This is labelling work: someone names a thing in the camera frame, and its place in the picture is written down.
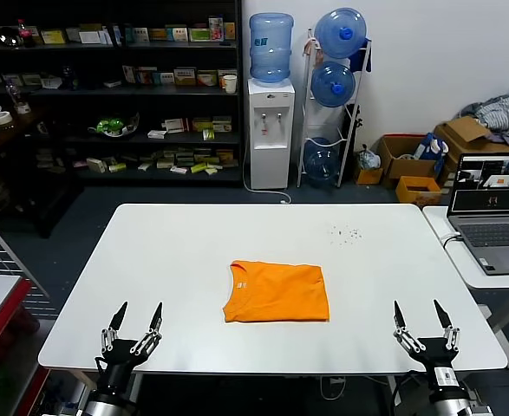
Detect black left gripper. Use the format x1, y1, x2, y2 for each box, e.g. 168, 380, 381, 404
94, 301, 164, 393

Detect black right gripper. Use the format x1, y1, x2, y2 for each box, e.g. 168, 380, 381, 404
392, 298, 460, 369

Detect orange t-shirt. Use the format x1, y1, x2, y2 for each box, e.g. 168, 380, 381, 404
222, 259, 331, 324

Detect grey clothes pile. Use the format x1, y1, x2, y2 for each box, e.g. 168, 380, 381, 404
457, 94, 509, 144

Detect small white side table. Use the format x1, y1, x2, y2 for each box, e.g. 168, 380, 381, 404
421, 205, 509, 369

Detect large white work table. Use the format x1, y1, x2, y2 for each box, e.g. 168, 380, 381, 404
36, 202, 509, 416

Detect scattered dark crumbs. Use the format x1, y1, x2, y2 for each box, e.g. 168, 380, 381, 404
325, 224, 363, 243

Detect grey laptop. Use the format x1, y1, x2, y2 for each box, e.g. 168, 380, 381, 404
447, 153, 509, 276

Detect yellow cardboard box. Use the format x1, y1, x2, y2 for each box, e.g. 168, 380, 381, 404
395, 175, 442, 208

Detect open brown cardboard box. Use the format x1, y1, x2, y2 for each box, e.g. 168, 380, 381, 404
377, 133, 440, 191

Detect small orange cardboard box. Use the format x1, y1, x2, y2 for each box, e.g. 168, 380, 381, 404
354, 166, 384, 186

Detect white plastic bag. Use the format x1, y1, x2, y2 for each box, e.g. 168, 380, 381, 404
356, 146, 382, 171

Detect blue and white bag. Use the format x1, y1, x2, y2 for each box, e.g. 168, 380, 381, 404
412, 132, 449, 174

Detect large flapped cardboard box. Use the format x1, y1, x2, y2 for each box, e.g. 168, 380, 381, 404
434, 115, 509, 187

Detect bowl of green fruit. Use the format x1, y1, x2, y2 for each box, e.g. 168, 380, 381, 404
87, 112, 140, 140

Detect black tripod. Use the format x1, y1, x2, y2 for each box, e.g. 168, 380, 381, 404
343, 102, 362, 174

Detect white water dispenser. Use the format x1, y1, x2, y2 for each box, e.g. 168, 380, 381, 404
247, 79, 296, 191

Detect black shelving unit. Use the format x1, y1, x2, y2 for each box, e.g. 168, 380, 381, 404
0, 0, 245, 190

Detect dark brown desk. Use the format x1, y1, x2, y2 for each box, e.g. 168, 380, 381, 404
0, 106, 86, 239

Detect olive yellow medicine box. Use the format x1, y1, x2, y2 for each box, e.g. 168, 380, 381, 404
173, 68, 198, 87

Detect dark blue cloth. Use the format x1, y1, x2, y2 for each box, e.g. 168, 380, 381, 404
348, 38, 373, 74

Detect white metal jug rack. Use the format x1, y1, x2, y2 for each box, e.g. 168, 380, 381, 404
296, 28, 373, 188

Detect wide white medicine box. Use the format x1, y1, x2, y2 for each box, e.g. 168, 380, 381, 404
79, 29, 112, 45

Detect pink hanging rag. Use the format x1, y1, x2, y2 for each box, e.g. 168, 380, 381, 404
302, 36, 323, 60

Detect blue water jug with label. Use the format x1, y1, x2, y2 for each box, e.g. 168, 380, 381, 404
248, 12, 294, 86

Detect tall pink box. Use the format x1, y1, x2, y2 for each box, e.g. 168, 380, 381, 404
207, 16, 224, 42

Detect cola bottle red cap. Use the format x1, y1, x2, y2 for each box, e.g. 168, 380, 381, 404
16, 18, 36, 49

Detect shiny dark glass bowl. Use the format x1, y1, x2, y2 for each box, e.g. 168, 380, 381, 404
0, 26, 21, 48

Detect white wire grid panel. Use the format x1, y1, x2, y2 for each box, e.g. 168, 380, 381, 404
0, 207, 60, 317

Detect white dispenser power cable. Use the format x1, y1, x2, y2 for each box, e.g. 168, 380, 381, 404
241, 140, 292, 205

